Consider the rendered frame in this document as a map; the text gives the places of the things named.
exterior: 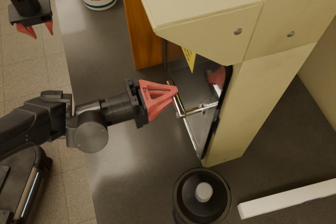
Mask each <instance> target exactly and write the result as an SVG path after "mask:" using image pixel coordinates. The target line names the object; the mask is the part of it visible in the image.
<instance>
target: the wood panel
mask: <svg viewBox="0 0 336 224"><path fill-rule="evenodd" d="M123 4H124V10H125V16H126V22H127V28H128V33H129V39H130V45H131V51H132V57H133V63H134V66H135V69H136V70H139V69H143V68H147V67H151V66H155V65H159V64H162V63H163V55H162V37H160V36H158V35H156V34H155V32H154V31H153V29H152V26H151V24H150V21H149V19H148V16H147V14H146V11H145V9H144V6H143V4H142V1H141V0H123Z"/></svg>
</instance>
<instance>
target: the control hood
mask: <svg viewBox="0 0 336 224"><path fill-rule="evenodd" d="M141 2H142V4H143V7H144V9H145V12H146V14H147V17H148V19H149V22H150V24H151V27H152V29H153V31H154V32H155V34H156V35H157V36H159V37H162V38H164V39H166V40H168V41H170V42H172V43H175V44H177V45H179V46H181V47H183V48H186V49H188V50H190V51H192V52H194V53H196V54H199V55H201V56H203V57H205V58H207V59H210V60H212V61H214V62H216V63H218V64H220V65H224V66H230V65H233V64H237V63H241V62H242V60H243V57H244V55H245V52H246V49H247V46H248V43H249V41H250V38H251V35H252V32H253V30H254V27H255V24H256V21H257V18H258V16H259V13H260V10H261V7H262V5H263V1H262V0H141Z"/></svg>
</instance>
